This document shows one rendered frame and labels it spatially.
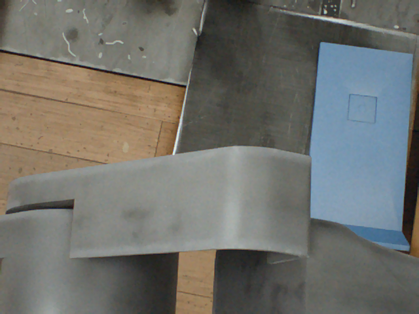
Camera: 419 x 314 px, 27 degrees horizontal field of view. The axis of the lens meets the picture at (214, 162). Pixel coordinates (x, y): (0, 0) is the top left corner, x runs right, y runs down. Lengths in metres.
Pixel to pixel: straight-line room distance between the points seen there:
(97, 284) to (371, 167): 0.38
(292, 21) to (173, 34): 0.09
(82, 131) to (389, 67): 0.23
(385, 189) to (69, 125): 0.24
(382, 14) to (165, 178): 0.46
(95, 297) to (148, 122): 0.38
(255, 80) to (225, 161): 0.40
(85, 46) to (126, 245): 0.42
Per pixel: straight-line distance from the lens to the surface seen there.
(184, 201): 0.25
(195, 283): 0.62
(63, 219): 0.28
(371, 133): 0.64
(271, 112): 0.63
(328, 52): 0.65
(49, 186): 0.29
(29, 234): 0.29
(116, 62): 0.66
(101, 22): 0.68
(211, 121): 0.63
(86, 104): 0.65
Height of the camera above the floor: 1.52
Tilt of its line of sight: 75 degrees down
